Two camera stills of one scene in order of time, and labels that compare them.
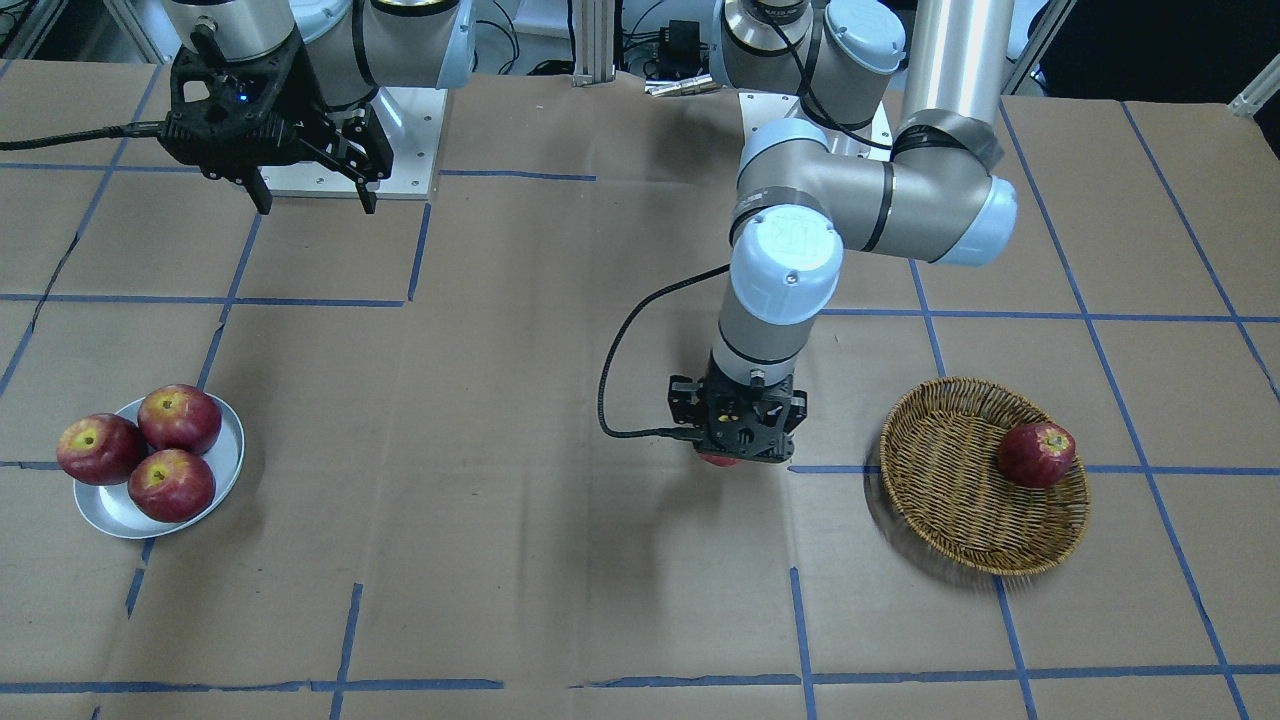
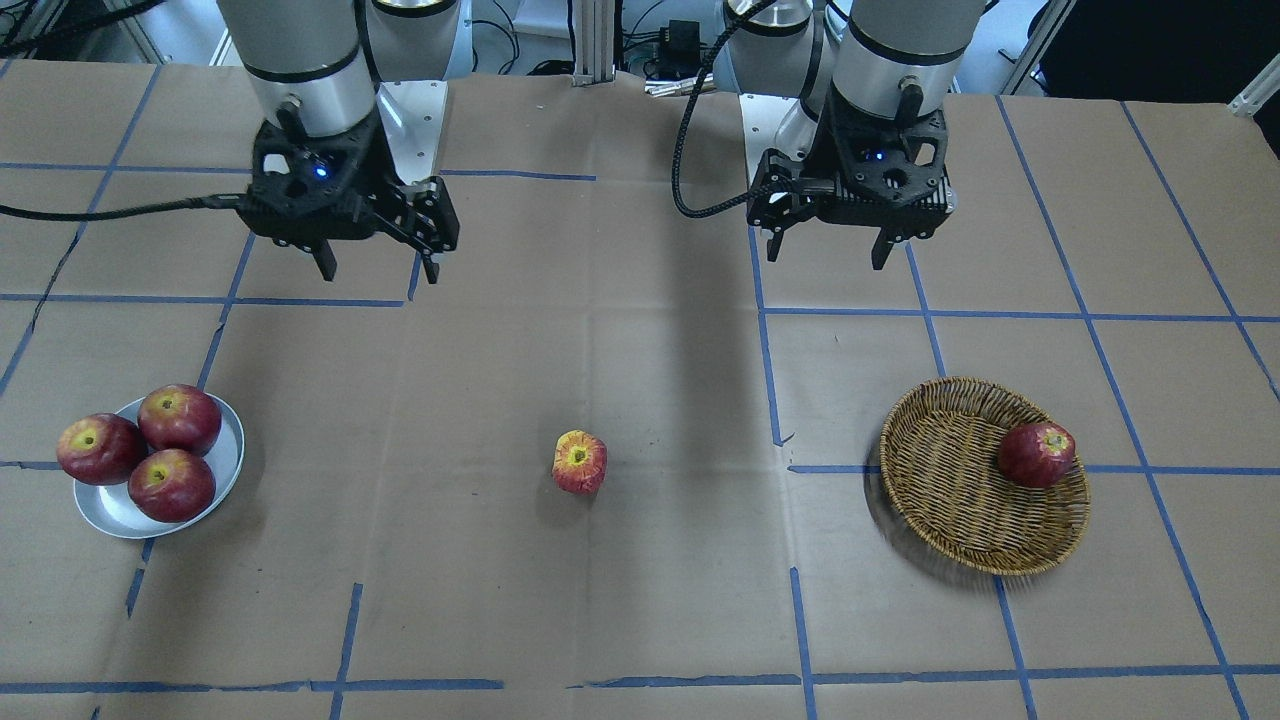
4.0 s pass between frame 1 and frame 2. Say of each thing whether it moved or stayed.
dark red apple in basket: stayed
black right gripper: moved
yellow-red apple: moved
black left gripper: moved
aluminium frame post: stayed
